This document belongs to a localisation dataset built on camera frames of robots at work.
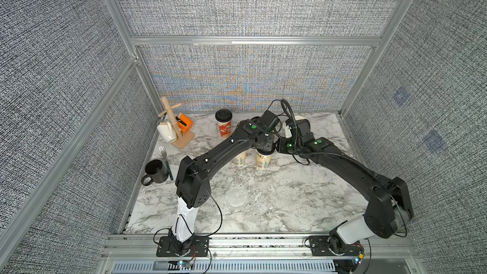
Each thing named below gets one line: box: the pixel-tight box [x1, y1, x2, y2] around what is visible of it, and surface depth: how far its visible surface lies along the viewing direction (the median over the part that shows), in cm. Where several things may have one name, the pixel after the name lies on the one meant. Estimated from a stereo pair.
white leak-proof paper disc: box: [224, 187, 249, 209], surface depth 88 cm
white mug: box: [156, 121, 177, 143], surface depth 100 cm
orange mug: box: [175, 112, 194, 133], surface depth 102 cm
